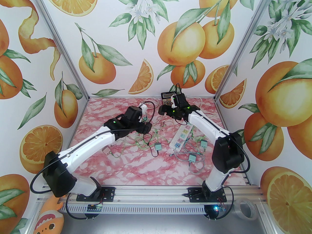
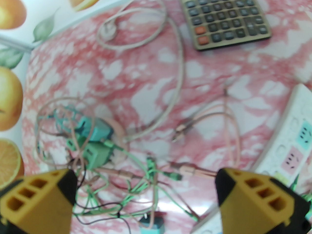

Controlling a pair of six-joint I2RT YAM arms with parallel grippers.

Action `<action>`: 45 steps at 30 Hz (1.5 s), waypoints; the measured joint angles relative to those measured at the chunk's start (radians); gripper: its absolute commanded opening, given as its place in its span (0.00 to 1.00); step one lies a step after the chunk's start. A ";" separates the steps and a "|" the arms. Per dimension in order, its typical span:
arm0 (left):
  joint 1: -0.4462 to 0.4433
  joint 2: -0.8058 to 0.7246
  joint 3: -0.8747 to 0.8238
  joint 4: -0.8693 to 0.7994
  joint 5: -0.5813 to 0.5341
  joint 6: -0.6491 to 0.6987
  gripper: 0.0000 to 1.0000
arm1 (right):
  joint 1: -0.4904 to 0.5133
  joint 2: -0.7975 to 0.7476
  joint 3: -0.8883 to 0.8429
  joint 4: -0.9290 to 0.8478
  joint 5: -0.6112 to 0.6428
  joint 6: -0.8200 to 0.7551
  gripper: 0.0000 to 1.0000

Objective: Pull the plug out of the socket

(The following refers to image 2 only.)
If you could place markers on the white power strip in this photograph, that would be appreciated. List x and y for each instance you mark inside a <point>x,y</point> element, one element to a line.
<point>292,135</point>

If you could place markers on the beige desk calculator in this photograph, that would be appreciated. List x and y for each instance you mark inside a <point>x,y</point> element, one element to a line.
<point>226,16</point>

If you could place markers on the pale green cube charger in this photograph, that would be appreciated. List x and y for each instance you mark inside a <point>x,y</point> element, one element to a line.
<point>95,155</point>

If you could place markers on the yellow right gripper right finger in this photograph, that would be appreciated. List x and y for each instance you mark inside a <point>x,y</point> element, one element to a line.
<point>256,208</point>

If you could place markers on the teal cube charger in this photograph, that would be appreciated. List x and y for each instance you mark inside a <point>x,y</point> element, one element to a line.
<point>153,225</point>
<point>97,131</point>

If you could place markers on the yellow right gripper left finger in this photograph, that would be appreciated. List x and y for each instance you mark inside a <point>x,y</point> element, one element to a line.
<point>41,203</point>

